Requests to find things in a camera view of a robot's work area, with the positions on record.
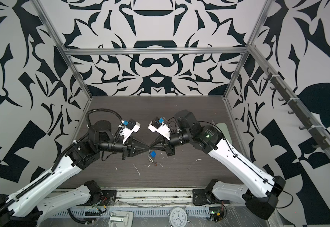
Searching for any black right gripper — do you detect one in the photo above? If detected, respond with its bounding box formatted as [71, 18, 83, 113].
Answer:
[150, 130, 195, 156]

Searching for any white table clock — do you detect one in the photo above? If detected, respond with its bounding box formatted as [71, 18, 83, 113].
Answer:
[168, 207, 190, 227]

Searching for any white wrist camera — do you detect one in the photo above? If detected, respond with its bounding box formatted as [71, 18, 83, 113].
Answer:
[120, 119, 141, 144]
[148, 117, 171, 140]

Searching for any mint green glasses case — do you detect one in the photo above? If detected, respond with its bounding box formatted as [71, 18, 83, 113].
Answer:
[216, 123, 232, 145]

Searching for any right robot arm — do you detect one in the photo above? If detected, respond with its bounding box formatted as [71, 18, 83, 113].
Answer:
[148, 110, 286, 220]

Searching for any small green circuit board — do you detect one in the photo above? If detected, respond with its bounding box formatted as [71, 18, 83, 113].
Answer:
[210, 205, 228, 222]

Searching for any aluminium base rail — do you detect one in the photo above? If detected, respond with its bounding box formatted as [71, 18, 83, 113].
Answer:
[62, 186, 239, 206]

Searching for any white plastic hinge block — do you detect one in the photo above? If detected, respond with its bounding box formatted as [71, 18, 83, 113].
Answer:
[108, 211, 134, 227]

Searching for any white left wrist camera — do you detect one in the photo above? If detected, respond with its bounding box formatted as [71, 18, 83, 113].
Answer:
[120, 119, 141, 144]

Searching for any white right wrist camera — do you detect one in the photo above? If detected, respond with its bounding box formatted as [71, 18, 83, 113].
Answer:
[148, 117, 171, 140]

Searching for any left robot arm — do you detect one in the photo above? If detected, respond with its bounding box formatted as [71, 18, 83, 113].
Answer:
[0, 108, 149, 227]

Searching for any blue plastic key tag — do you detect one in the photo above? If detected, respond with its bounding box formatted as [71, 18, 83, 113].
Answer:
[149, 151, 156, 158]

